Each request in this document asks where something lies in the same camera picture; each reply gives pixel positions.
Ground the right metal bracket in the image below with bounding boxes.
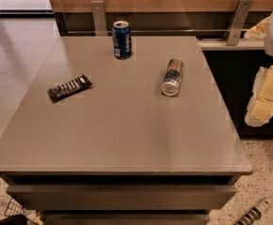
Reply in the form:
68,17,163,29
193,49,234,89
224,0,253,46

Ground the black wire basket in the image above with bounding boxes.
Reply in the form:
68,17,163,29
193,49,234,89
0,199,27,225

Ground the silver blue redbull can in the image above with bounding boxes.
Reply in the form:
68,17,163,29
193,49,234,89
161,58,184,97

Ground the white side shelf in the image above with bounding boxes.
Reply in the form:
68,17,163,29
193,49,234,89
197,37,265,52

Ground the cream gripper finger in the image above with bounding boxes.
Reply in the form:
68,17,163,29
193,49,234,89
245,66,273,128
244,17,269,40

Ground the grey drawer cabinet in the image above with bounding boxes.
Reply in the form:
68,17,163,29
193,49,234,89
0,37,252,217

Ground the left metal bracket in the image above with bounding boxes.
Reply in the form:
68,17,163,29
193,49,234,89
91,0,108,37

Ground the lower grey drawer front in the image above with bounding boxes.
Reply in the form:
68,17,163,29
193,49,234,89
45,213,209,225

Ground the grey drawer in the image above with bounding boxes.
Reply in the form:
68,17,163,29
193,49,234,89
8,185,235,211
45,213,209,225

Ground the blue pepsi can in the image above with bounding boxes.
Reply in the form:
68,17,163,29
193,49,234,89
112,21,132,59

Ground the metal bracket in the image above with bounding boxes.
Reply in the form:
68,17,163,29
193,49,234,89
91,0,108,37
224,0,253,46

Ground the black snack bar wrapper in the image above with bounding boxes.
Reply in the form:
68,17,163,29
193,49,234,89
47,74,92,103

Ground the upper grey drawer front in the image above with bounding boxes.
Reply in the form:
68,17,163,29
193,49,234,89
8,185,235,211

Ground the white power strip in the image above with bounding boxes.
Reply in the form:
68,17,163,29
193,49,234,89
234,196,273,225

